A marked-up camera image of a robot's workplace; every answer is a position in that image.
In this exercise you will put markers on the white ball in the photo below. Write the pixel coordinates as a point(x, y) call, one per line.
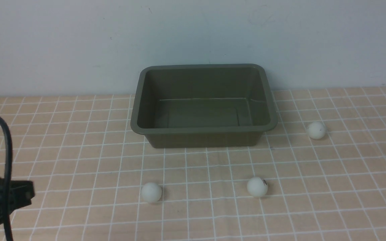
point(316, 130)
point(257, 187)
point(151, 192)

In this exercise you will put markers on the checkered orange tablecloth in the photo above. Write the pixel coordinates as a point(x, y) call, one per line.
point(88, 168)

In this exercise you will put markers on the olive green plastic bin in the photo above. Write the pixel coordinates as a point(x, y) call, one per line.
point(203, 106)

